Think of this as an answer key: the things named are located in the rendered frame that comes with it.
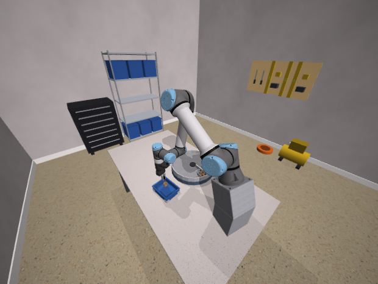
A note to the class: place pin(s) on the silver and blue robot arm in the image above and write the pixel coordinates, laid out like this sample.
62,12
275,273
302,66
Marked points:
216,158

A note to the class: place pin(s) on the grey round turning table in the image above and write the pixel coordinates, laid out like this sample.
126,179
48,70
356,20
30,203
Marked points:
185,168

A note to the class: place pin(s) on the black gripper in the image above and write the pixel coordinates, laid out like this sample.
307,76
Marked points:
160,166

